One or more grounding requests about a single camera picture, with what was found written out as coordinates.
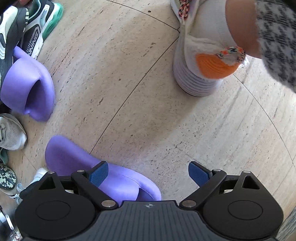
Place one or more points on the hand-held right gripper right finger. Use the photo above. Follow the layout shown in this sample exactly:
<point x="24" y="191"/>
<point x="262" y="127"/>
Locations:
<point x="198" y="173"/>

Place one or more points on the person's right leg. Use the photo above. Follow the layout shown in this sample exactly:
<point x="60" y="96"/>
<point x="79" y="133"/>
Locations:
<point x="277" y="46"/>

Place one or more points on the light grey mesh sneaker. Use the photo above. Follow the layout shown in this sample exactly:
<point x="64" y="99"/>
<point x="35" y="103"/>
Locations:
<point x="11" y="132"/>

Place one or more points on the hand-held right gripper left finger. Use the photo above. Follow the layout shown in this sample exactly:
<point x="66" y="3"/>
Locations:
<point x="99" y="173"/>

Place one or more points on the person's right white sneaker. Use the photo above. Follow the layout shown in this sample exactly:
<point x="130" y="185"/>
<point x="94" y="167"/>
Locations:
<point x="196" y="76"/>

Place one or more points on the purple slide slipper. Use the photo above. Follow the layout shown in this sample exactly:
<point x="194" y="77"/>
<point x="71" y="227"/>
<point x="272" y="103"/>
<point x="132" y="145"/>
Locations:
<point x="69" y="157"/>
<point x="23" y="85"/>

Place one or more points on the white navy sneaker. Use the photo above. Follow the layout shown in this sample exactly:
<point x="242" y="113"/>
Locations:
<point x="9" y="27"/>

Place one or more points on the black camouflage-sole sneaker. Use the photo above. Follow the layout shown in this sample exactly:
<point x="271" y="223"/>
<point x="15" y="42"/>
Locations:
<point x="7" y="176"/>
<point x="41" y="173"/>

